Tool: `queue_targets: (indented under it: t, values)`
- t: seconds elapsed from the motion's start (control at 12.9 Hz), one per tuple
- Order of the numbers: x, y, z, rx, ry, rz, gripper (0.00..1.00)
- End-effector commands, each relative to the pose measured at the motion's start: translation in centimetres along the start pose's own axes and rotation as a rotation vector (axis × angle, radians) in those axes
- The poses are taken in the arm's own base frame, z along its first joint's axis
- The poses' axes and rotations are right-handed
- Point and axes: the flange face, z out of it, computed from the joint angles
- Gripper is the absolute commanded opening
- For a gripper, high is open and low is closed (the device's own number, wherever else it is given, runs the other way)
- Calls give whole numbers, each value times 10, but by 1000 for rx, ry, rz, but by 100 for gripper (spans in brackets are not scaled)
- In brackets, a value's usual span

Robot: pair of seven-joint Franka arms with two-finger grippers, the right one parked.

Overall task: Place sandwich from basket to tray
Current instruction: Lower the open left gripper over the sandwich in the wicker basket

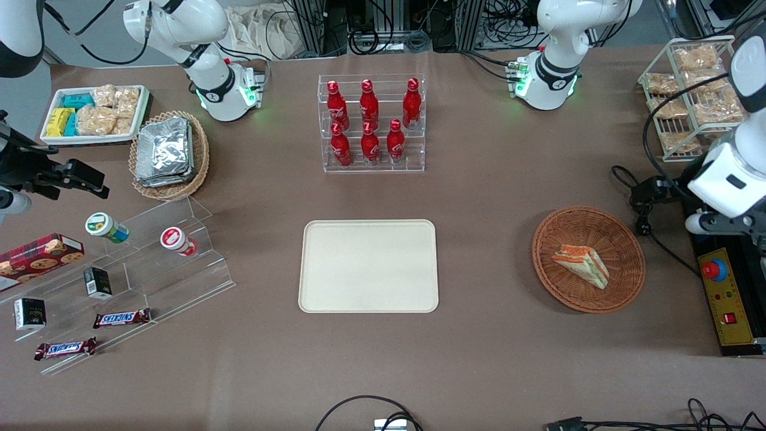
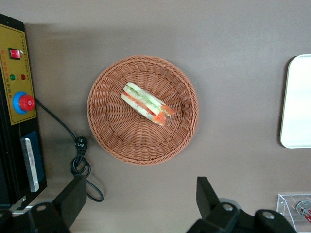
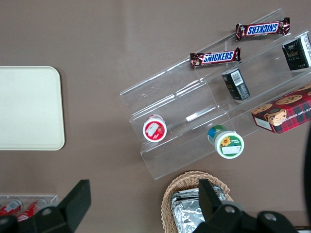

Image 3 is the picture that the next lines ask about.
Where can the beige plastic tray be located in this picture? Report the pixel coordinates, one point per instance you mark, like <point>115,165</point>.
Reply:
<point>29,109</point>

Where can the foil-wrapped sandwich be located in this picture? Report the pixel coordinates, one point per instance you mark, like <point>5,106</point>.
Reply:
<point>175,196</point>
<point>189,216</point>

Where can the small black carton box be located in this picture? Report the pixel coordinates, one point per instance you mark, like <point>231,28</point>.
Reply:
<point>236,84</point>
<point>297,52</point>

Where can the red tartan cookie box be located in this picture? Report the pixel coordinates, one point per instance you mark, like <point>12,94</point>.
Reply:
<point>284,112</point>

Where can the light wicker basket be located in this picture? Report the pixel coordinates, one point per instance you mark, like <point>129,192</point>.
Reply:
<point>170,194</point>

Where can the Snickers chocolate bar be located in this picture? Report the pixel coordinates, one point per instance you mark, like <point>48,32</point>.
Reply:
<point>215,57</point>
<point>263,28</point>

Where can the green lid yogurt cup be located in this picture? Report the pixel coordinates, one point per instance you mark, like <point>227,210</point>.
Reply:
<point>227,143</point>

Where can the clear acrylic tiered shelf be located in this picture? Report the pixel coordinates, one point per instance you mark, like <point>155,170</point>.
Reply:
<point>175,97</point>

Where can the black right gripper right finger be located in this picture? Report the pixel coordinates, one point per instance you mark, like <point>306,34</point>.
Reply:
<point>209,201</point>

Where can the red lid yogurt cup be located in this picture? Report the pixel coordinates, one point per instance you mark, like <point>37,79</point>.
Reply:
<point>154,128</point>

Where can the clear acrylic bottle rack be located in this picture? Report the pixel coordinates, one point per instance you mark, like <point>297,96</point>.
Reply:
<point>52,197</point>

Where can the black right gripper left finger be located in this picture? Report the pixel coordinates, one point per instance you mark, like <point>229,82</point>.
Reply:
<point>77,199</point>

